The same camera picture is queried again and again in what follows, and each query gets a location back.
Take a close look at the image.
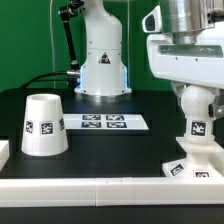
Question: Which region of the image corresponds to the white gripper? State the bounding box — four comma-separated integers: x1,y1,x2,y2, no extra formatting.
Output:
147,31,224,118

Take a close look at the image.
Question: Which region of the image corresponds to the white lamp bulb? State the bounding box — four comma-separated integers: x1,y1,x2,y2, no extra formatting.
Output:
181,85,215,145

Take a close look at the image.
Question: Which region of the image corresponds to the white lamp base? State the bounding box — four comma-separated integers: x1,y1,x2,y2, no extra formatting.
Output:
162,137,224,178

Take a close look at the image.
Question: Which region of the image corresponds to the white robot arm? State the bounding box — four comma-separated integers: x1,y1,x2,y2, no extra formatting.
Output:
78,0,224,118

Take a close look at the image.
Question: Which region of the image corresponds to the white lamp shade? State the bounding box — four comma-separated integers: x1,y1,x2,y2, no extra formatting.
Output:
21,94,68,156

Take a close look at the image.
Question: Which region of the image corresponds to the white marker tag plate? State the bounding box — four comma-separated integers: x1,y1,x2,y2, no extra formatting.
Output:
64,114,148,130

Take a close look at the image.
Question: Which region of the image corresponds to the white left fence block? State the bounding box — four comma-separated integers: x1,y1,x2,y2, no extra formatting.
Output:
0,140,10,171

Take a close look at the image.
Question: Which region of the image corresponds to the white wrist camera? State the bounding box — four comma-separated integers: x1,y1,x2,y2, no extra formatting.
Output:
142,6,162,33

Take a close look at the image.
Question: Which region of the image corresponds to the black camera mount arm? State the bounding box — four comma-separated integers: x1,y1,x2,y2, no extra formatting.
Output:
57,0,85,71

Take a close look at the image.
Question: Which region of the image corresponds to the white front fence rail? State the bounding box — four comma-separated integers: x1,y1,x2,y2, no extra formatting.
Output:
0,178,224,207

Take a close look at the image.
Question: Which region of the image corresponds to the black cable bundle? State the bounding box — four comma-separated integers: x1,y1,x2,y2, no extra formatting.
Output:
20,70,82,90

